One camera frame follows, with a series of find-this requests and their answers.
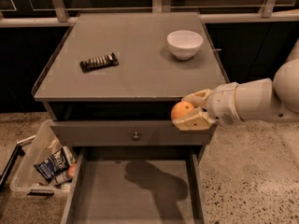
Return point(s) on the orange fruit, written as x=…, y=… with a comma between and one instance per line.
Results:
x=181, y=109

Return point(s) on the grey upper drawer with knob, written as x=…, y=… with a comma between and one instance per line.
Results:
x=119, y=133

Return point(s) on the black snack bar wrapper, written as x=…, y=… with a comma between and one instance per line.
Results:
x=99, y=63

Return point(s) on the clear plastic storage bin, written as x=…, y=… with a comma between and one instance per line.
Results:
x=27, y=179

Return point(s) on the blue chip bag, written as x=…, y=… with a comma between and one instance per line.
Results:
x=54, y=164

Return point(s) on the open grey lower drawer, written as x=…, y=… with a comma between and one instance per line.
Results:
x=136, y=186

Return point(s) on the metal railing frame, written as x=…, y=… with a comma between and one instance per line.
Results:
x=26, y=13

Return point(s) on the white ceramic bowl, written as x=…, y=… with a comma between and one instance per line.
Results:
x=184, y=44

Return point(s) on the grey drawer cabinet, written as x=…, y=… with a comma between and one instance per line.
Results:
x=145, y=85

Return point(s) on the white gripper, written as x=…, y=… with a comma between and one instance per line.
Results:
x=221, y=104

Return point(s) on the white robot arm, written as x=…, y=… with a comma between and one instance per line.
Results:
x=273, y=100

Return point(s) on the red item in bin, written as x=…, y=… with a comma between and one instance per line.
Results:
x=71, y=171

